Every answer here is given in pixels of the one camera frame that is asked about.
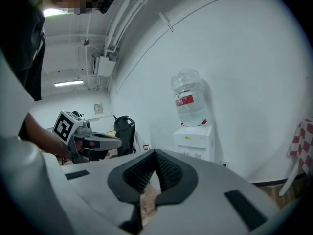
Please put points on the person's black clothing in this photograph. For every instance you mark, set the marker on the person's black clothing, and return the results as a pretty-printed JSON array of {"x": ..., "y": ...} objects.
[{"x": 22, "y": 45}]

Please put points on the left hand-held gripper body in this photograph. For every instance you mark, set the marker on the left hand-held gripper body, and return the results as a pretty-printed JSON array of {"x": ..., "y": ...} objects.
[{"x": 64, "y": 127}]

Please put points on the white water dispenser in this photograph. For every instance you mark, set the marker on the white water dispenser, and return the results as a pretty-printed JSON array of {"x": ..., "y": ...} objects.
[{"x": 195, "y": 141}]

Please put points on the wall socket with black plug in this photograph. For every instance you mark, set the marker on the wall socket with black plug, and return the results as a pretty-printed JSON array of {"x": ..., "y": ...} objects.
[{"x": 225, "y": 164}]

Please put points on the large clear water bottle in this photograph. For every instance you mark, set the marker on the large clear water bottle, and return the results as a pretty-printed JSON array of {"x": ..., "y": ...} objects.
[{"x": 190, "y": 99}]

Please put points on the grey wall panel box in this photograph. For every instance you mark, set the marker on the grey wall panel box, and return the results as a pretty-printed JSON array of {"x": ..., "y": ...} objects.
[{"x": 98, "y": 108}]

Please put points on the person's left forearm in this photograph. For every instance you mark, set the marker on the person's left forearm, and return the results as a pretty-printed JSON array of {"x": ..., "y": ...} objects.
[{"x": 46, "y": 138}]

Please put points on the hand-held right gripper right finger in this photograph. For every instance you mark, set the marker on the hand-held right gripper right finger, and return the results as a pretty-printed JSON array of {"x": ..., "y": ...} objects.
[{"x": 207, "y": 199}]

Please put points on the ceiling smoke detector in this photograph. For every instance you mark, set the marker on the ceiling smoke detector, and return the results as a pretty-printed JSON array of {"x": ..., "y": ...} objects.
[{"x": 85, "y": 42}]

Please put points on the white table leg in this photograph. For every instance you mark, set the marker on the white table leg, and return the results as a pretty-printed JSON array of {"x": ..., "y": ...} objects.
[{"x": 291, "y": 175}]

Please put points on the long ceiling light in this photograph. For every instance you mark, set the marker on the long ceiling light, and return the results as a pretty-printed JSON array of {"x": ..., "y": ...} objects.
[{"x": 69, "y": 83}]

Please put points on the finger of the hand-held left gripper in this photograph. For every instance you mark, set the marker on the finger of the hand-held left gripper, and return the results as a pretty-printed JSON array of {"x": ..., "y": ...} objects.
[{"x": 105, "y": 141}]

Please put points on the red white checkered tablecloth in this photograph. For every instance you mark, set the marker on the red white checkered tablecloth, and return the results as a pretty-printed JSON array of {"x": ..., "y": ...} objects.
[{"x": 302, "y": 143}]

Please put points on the black head-worn camera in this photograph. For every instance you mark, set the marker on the black head-worn camera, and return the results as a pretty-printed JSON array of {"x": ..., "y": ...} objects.
[{"x": 106, "y": 3}]

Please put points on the white ceiling air conditioner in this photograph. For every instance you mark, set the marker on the white ceiling air conditioner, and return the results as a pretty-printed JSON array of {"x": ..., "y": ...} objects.
[{"x": 105, "y": 66}]

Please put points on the white ceiling pipes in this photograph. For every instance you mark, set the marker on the white ceiling pipes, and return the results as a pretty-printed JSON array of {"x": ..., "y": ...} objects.
[{"x": 122, "y": 16}]

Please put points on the black office chair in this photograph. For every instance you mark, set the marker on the black office chair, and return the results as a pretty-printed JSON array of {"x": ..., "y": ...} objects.
[{"x": 124, "y": 136}]

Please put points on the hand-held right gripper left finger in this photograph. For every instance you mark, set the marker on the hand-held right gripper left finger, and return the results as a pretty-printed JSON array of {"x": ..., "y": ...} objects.
[{"x": 73, "y": 199}]

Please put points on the person's left hand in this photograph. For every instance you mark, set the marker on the person's left hand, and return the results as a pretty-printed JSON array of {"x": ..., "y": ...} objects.
[{"x": 79, "y": 147}]

